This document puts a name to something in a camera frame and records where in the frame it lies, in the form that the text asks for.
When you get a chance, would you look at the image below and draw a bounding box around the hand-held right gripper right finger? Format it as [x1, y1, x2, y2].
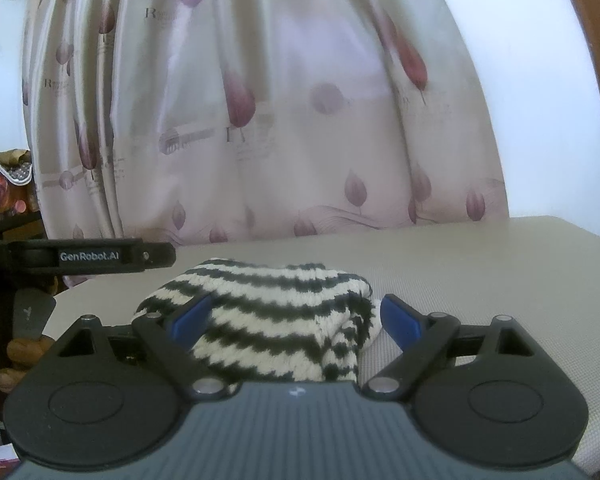
[360, 293, 546, 402]

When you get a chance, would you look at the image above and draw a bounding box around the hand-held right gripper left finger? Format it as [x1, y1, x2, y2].
[55, 292, 241, 402]

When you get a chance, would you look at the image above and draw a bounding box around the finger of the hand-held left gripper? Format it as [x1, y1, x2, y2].
[10, 238, 177, 277]

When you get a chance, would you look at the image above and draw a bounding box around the black and white striped sweater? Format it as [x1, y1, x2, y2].
[130, 257, 384, 387]

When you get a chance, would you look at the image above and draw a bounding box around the person's left hand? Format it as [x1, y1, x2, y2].
[0, 335, 57, 395]

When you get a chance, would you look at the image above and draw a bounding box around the grey woven mattress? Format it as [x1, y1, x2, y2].
[50, 215, 600, 480]

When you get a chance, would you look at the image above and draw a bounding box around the colourful patterned cloth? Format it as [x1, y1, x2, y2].
[0, 148, 44, 223]

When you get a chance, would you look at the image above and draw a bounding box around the pink leaf-print curtain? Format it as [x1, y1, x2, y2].
[21, 0, 512, 262]

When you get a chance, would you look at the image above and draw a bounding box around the brown wooden door frame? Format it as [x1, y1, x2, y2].
[550, 0, 600, 250]

